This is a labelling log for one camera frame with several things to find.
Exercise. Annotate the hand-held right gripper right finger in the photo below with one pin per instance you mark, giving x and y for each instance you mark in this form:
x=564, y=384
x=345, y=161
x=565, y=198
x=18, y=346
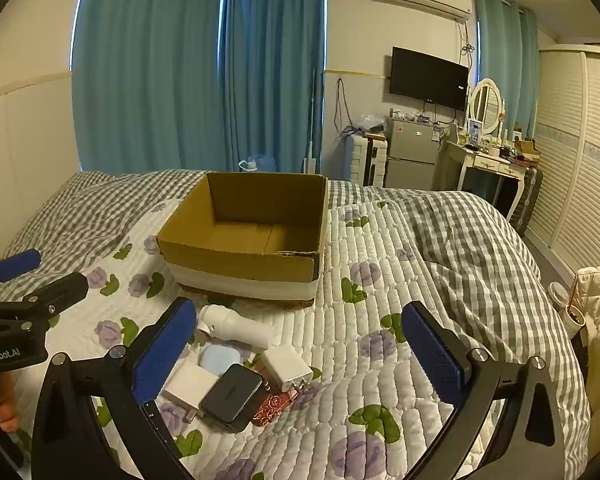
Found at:
x=430, y=355

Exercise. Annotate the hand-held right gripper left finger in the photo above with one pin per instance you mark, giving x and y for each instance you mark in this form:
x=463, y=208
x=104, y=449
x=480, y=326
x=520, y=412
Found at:
x=162, y=355

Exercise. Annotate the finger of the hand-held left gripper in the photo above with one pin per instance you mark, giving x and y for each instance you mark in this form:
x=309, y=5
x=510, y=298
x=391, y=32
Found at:
x=60, y=290
x=17, y=263

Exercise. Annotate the light blue earbuds case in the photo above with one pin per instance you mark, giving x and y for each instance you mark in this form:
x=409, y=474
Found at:
x=220, y=360

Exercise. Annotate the white cylindrical device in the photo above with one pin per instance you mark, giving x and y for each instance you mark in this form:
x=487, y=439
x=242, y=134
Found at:
x=235, y=327

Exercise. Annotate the black rounded power bank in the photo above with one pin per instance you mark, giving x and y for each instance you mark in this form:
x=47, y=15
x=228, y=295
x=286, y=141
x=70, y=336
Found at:
x=230, y=397

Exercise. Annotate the brown cardboard box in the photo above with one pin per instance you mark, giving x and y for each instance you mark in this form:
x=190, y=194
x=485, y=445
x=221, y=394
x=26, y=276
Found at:
x=240, y=265

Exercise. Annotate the red patterned pouch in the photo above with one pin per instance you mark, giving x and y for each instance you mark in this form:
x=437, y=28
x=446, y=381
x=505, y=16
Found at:
x=272, y=407

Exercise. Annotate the white cube charger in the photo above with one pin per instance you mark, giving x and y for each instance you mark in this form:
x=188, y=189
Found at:
x=285, y=367

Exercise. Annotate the person's left hand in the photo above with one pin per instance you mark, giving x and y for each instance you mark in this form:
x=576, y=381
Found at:
x=2, y=408

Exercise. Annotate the grey checked duvet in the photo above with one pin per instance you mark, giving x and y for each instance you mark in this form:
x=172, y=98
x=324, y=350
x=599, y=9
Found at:
x=480, y=260

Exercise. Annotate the white floral quilt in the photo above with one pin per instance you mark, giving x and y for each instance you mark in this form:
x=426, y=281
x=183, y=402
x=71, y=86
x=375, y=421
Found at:
x=370, y=240

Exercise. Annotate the white trash bin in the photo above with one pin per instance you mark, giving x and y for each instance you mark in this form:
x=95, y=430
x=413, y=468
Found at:
x=560, y=296

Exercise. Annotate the small white pot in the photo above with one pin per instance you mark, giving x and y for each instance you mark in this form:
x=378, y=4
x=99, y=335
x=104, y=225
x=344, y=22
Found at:
x=575, y=321

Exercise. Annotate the dark hard suitcase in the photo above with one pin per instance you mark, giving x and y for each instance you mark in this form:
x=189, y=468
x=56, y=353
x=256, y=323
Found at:
x=526, y=200

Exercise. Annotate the white dressing table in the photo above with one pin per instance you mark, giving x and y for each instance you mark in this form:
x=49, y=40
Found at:
x=490, y=162

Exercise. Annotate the silver small fridge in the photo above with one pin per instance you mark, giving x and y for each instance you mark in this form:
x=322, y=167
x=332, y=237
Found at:
x=412, y=152

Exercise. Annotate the white ribbed suitcase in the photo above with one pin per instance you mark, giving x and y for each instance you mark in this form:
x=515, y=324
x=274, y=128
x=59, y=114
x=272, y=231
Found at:
x=362, y=157

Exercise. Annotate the small brown box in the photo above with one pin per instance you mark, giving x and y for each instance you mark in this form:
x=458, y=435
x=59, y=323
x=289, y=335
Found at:
x=526, y=147

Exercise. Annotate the wide blue curtain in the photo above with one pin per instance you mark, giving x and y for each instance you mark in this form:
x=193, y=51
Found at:
x=150, y=70

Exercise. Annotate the clear plastic bag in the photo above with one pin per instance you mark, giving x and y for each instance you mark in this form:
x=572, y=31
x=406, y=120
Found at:
x=370, y=122

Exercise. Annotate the white louvered wardrobe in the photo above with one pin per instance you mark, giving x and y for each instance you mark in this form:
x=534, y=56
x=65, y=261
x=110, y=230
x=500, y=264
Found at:
x=575, y=160

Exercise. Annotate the white oval mirror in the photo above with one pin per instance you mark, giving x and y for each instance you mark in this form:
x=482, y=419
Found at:
x=487, y=105

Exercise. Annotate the white pole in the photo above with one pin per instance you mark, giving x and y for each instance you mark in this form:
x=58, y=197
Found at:
x=312, y=120

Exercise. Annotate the narrow blue curtain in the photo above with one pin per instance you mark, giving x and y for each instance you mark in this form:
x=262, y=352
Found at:
x=505, y=60

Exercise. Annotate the black wall television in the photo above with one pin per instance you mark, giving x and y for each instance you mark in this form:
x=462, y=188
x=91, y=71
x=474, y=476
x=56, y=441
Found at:
x=427, y=77

